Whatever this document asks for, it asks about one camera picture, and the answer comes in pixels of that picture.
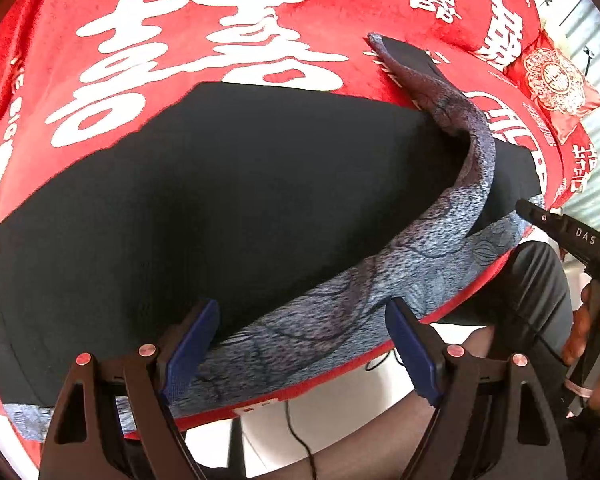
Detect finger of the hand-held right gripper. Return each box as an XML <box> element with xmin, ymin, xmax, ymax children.
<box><xmin>515</xmin><ymin>198</ymin><xmax>563</xmax><ymax>241</ymax></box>

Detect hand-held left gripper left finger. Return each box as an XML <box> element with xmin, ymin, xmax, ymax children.
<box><xmin>39</xmin><ymin>299</ymin><xmax>221</xmax><ymax>480</ymax></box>

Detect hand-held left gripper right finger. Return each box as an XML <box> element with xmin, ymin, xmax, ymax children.
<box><xmin>385</xmin><ymin>297</ymin><xmax>569</xmax><ymax>480</ymax></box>

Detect black pants with blue waistband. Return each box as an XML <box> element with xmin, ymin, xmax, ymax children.
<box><xmin>0</xmin><ymin>32</ymin><xmax>544</xmax><ymax>443</ymax></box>

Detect red patterned pillow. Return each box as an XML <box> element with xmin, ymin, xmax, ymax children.
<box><xmin>505</xmin><ymin>30</ymin><xmax>600</xmax><ymax>145</ymax></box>

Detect red printed blanket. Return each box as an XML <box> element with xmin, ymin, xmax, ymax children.
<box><xmin>0</xmin><ymin>0</ymin><xmax>600</xmax><ymax>471</ymax></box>

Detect black cable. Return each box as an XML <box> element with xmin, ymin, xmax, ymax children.
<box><xmin>284</xmin><ymin>400</ymin><xmax>317</xmax><ymax>480</ymax></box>

